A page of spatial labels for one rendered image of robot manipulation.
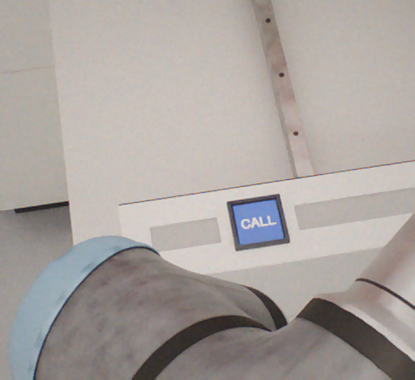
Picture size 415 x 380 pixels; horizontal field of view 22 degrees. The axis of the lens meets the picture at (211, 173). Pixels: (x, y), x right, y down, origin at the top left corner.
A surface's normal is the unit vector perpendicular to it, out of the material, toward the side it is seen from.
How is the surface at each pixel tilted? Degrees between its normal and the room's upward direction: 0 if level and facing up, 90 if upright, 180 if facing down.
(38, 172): 90
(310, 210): 0
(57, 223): 0
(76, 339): 36
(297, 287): 90
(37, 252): 0
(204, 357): 29
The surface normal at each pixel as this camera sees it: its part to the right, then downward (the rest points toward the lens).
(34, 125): 0.16, 0.84
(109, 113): -0.02, -0.51
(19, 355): -0.81, 0.04
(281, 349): -0.37, -0.84
